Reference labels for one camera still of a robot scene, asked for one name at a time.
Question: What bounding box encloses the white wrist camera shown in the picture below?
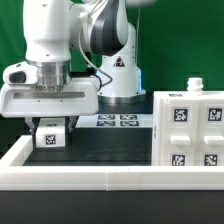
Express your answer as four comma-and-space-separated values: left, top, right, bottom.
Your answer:
3, 62, 38, 85

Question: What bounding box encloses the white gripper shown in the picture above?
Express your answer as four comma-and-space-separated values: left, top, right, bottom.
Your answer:
0, 77, 100, 146

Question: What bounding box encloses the white cabinet body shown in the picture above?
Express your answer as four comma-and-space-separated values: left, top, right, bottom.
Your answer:
151, 78, 224, 167

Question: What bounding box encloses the white flat tag plate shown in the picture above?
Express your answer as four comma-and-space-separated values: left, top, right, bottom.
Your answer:
76, 114, 153, 128

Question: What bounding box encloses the white cabinet top block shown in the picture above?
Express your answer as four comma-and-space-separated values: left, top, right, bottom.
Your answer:
36, 118, 66, 148

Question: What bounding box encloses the white U-shaped table frame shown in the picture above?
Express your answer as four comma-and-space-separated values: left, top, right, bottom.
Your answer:
0, 135, 224, 191

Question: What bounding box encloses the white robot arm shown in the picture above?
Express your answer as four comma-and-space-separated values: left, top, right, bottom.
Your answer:
0, 0, 157, 148

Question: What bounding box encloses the white cabinet door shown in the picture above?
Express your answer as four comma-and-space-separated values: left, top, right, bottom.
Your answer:
199, 100, 224, 166
161, 100, 199, 166

